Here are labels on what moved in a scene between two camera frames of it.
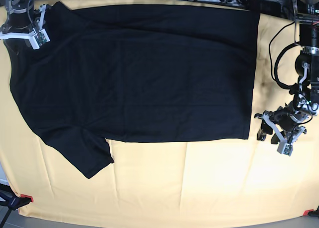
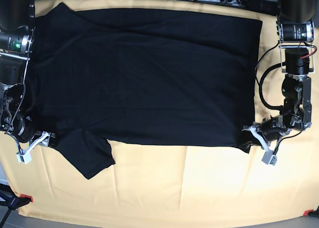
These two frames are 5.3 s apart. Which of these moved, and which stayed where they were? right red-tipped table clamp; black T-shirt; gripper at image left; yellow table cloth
Moved: gripper at image left
Stayed: yellow table cloth; black T-shirt; right red-tipped table clamp
